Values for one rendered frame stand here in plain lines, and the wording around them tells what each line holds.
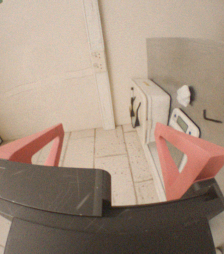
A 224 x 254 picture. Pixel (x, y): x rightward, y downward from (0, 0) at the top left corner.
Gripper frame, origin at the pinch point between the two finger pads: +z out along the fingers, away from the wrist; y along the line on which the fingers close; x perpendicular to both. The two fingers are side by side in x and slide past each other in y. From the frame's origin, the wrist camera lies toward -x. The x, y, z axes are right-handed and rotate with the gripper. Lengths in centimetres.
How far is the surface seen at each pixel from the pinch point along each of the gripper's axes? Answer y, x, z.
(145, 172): -21, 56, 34
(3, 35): 79, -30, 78
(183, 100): -27.0, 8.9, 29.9
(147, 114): -19, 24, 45
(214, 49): -27.9, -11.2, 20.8
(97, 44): 7, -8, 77
